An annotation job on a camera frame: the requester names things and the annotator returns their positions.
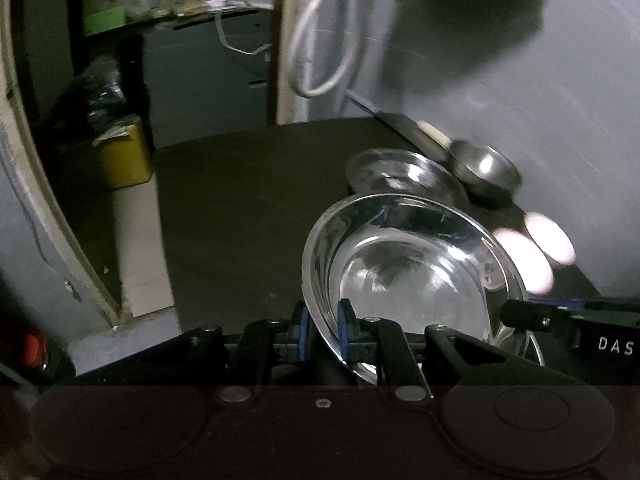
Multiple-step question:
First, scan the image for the steel cleaver knife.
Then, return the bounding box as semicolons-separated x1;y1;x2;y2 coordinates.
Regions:
346;90;447;162

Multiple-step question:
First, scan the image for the white bowl red rim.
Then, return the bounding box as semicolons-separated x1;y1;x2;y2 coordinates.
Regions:
492;228;554;296
524;211;576;266

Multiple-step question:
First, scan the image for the yellow bin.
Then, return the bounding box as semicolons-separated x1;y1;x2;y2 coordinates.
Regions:
92;115;153;190

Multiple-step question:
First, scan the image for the thin white wire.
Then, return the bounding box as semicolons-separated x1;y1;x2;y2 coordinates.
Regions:
214;8;274;58

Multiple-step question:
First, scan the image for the green box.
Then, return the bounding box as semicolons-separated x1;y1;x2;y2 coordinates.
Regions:
84;6;126;36

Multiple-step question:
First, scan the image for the cream rolled cloth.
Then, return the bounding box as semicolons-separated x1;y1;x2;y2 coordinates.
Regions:
416;120;451;150

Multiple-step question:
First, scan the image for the large steel deep plate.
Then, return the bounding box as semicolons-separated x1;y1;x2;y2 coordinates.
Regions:
302;193;529;356

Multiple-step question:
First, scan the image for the dark cabinet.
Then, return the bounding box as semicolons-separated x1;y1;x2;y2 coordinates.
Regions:
143;10;271;148

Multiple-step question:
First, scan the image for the black garbage bag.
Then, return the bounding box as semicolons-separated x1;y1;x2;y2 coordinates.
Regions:
55;55;127;139

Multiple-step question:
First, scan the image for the small steel bowl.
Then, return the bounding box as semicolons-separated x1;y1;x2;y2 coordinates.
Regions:
447;140;523;202

